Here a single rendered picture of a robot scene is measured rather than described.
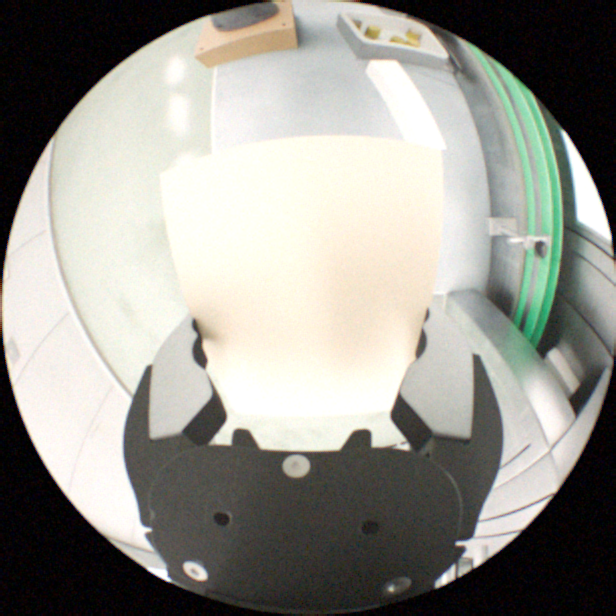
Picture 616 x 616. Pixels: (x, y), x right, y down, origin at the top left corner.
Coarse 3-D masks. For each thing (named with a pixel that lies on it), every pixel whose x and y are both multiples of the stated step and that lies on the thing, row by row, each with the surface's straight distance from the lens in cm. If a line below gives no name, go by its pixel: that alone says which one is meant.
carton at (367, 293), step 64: (192, 192) 10; (256, 192) 9; (320, 192) 8; (384, 192) 9; (192, 256) 10; (256, 256) 9; (320, 256) 9; (384, 256) 9; (256, 320) 10; (320, 320) 10; (384, 320) 11; (256, 384) 14; (320, 384) 13; (384, 384) 14
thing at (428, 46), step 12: (348, 12) 66; (360, 12) 67; (348, 24) 60; (372, 24) 71; (384, 24) 72; (396, 24) 72; (408, 24) 73; (420, 24) 73; (360, 36) 55; (384, 36) 69; (420, 36) 73; (432, 36) 70; (408, 48) 58; (420, 48) 60; (432, 48) 69
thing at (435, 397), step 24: (432, 312) 11; (432, 336) 9; (456, 336) 10; (432, 360) 8; (456, 360) 9; (408, 384) 7; (432, 384) 7; (456, 384) 8; (408, 408) 7; (432, 408) 7; (456, 408) 7; (408, 432) 7; (432, 432) 6; (456, 432) 7
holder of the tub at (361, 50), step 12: (336, 24) 71; (348, 36) 63; (360, 48) 56; (372, 48) 57; (384, 48) 57; (396, 48) 58; (444, 48) 75; (396, 60) 63; (408, 60) 64; (420, 60) 64; (432, 60) 65; (444, 60) 65
